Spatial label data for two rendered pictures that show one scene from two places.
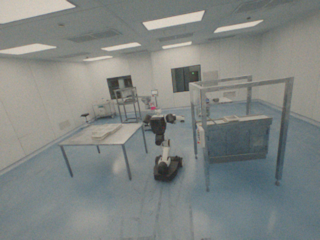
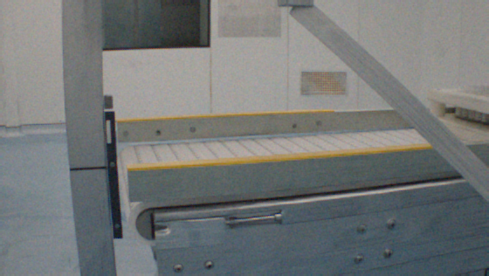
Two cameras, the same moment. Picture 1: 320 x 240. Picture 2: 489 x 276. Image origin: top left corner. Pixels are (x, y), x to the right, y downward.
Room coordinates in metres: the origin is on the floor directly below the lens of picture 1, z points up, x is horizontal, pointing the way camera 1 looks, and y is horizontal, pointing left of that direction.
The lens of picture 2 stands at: (2.22, -0.66, 1.02)
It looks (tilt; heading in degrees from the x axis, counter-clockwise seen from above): 12 degrees down; 340
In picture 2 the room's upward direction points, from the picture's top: straight up
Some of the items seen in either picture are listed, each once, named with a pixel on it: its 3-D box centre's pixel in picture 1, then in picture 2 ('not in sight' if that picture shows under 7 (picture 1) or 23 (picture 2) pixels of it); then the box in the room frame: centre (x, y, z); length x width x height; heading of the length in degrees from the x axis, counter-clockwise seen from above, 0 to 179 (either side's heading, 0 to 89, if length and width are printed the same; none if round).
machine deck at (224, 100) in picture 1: (211, 102); not in sight; (2.82, -1.02, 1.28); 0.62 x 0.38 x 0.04; 86
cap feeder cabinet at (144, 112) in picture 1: (152, 118); not in sight; (5.34, 0.27, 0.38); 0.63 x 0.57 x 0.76; 80
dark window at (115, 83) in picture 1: (120, 87); not in sight; (8.19, 1.77, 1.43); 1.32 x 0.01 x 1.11; 80
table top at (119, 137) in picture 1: (104, 133); not in sight; (3.26, 1.27, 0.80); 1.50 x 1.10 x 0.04; 74
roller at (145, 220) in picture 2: not in sight; (141, 187); (2.82, -0.75, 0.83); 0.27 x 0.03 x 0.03; 176
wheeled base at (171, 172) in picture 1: (165, 164); not in sight; (2.64, 0.01, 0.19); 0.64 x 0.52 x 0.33; 160
